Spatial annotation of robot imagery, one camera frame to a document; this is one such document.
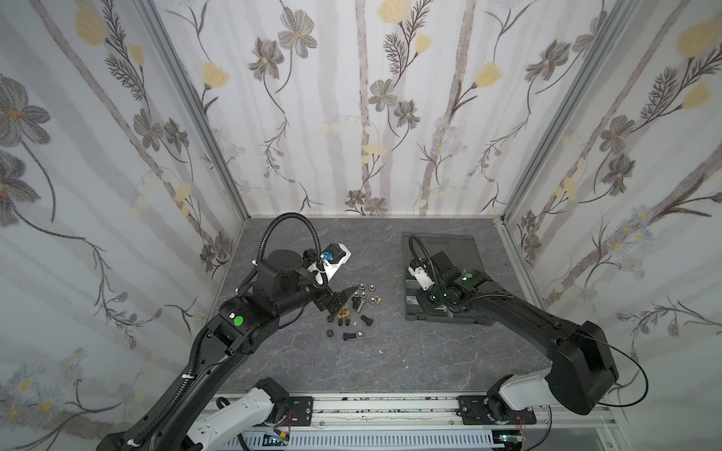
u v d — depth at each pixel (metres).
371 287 0.98
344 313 0.92
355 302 0.94
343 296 0.55
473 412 0.73
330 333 0.88
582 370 0.42
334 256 0.51
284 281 0.44
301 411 0.73
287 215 0.46
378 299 0.95
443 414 0.75
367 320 0.90
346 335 0.86
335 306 0.57
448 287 0.63
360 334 0.88
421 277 0.77
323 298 0.56
